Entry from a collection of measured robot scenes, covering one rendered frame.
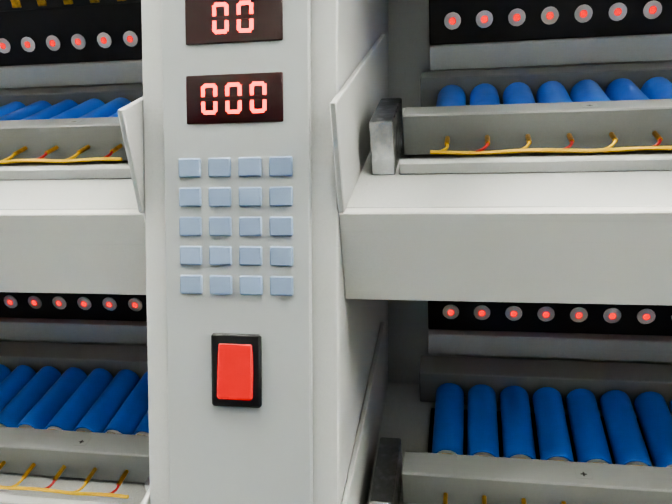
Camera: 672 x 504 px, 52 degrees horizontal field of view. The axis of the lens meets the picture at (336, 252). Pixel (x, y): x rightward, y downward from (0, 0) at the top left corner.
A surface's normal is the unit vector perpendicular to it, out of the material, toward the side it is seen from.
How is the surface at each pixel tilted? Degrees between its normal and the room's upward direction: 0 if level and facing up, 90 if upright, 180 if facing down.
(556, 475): 23
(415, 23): 90
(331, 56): 90
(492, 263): 113
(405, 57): 90
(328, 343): 90
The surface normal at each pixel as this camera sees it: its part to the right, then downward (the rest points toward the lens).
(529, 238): -0.17, 0.44
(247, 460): -0.18, 0.05
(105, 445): -0.07, -0.90
